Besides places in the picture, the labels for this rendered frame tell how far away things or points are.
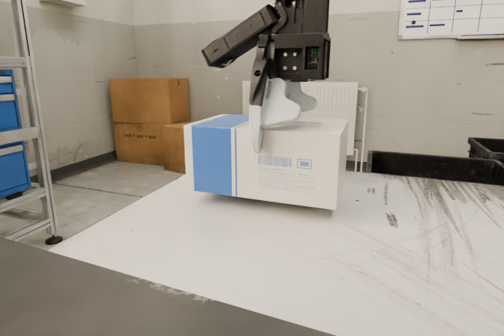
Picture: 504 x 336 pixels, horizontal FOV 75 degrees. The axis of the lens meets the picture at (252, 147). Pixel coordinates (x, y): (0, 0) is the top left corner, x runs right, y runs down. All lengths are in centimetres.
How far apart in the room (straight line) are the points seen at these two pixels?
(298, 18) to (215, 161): 20
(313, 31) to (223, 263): 28
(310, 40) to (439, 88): 262
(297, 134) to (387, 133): 263
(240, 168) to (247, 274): 15
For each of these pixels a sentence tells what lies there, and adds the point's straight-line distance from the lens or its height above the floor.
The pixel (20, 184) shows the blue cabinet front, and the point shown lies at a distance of 190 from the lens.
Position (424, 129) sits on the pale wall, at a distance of 301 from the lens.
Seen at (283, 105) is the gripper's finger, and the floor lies 84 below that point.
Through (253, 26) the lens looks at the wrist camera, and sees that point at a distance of 44.
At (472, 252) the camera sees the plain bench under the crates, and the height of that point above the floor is 70.
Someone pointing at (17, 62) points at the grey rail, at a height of 91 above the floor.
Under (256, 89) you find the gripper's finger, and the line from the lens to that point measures 39.
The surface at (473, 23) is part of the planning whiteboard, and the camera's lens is 303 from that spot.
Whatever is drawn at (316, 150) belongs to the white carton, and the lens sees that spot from 39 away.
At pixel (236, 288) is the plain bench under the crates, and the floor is 70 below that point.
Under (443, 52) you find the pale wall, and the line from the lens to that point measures 299.
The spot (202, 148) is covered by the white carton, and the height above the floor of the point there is 78.
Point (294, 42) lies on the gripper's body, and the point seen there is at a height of 91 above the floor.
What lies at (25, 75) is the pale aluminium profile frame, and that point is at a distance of 188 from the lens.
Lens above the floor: 88
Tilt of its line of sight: 13 degrees down
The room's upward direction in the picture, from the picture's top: straight up
